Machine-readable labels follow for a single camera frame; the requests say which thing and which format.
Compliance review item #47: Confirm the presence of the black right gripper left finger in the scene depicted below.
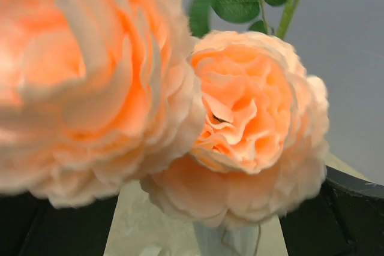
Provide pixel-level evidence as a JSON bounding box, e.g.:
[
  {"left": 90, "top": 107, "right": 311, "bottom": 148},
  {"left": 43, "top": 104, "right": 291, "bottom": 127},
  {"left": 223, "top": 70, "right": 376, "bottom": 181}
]
[{"left": 1, "top": 193, "right": 118, "bottom": 256}]

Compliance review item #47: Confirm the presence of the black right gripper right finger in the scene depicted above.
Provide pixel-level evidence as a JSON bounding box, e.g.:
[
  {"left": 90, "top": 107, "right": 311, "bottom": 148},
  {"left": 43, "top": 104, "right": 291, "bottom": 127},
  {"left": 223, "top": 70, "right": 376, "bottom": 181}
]
[{"left": 280, "top": 167, "right": 384, "bottom": 256}]

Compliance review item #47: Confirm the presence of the peach flower stem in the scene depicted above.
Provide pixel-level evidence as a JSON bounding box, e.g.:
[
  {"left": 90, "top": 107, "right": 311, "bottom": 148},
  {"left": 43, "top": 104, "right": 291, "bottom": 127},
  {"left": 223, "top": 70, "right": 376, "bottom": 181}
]
[{"left": 1, "top": 0, "right": 329, "bottom": 228}]

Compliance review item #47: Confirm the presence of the white ribbed ceramic vase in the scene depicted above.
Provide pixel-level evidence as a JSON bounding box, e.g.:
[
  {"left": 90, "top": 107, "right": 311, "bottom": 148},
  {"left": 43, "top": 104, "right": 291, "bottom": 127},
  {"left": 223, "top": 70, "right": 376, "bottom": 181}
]
[{"left": 193, "top": 222, "right": 261, "bottom": 256}]

